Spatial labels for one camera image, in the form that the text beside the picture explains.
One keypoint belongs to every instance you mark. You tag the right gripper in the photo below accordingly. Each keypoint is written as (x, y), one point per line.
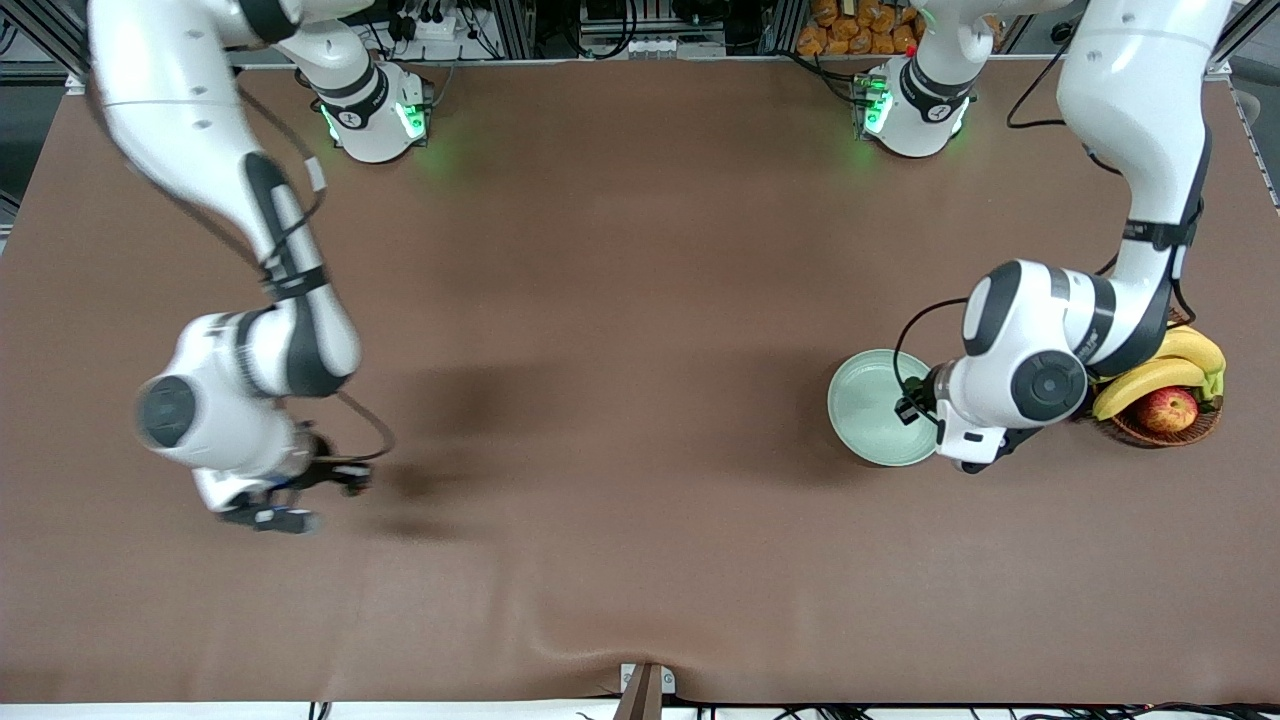
(318, 472)

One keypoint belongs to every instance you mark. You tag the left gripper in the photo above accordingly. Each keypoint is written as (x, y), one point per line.
(921, 397)

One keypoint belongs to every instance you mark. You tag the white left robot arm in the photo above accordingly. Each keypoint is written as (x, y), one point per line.
(1140, 90)

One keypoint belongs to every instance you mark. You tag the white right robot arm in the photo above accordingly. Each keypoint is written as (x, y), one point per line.
(170, 100)

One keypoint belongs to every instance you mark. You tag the pale green round plate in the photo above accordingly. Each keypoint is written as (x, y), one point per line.
(860, 410)

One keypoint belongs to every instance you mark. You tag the brown wicker basket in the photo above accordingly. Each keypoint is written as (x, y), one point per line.
(1140, 436)

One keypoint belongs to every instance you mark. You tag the yellow banana bunch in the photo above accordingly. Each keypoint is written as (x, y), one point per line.
(1150, 380)

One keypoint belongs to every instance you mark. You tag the red apple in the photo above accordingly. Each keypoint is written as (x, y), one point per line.
(1167, 410)

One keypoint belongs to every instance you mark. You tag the brown table cover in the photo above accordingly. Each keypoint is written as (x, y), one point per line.
(640, 300)

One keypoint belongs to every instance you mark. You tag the metal table clamp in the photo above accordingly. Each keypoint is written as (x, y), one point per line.
(645, 695)

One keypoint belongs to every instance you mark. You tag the bag of orange buns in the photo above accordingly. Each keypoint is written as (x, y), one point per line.
(850, 30)

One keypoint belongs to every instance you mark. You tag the white terminal block row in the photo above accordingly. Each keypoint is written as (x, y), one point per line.
(640, 46)

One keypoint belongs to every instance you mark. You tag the white power strip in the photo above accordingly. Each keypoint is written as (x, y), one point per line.
(440, 27)

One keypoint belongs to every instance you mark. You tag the aluminium frame post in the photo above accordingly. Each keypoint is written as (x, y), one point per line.
(785, 25)
(50, 30)
(1248, 25)
(515, 30)

